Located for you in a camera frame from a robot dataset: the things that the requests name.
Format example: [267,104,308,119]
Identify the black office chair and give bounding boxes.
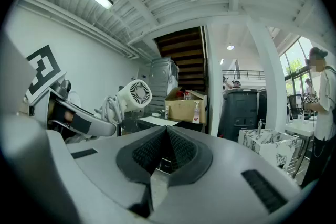
[287,94,306,119]

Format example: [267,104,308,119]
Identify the white veined marble vanity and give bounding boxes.
[237,127,307,179]

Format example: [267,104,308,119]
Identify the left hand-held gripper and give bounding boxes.
[25,44,118,137]

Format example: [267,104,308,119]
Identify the metal balcony railing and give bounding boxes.
[222,69,265,81]

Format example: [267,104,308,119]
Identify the pink hand soap bottle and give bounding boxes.
[192,101,202,124]

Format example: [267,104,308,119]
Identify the large cardboard box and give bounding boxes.
[164,87,208,124]

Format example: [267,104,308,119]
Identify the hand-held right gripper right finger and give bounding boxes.
[152,125,310,224]

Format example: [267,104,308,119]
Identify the small grey camera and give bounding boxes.
[59,79,72,93]

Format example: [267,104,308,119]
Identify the white table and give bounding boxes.
[284,120,316,137]

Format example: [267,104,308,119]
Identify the red packets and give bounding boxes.
[175,89,201,101]

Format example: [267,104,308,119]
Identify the grey washing machine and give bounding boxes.
[148,57,180,109]

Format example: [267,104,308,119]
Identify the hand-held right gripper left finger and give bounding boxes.
[47,125,169,224]

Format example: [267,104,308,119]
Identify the dark trash bin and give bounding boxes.
[218,88,260,143]

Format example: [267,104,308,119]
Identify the white hair dryer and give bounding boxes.
[94,79,153,124]

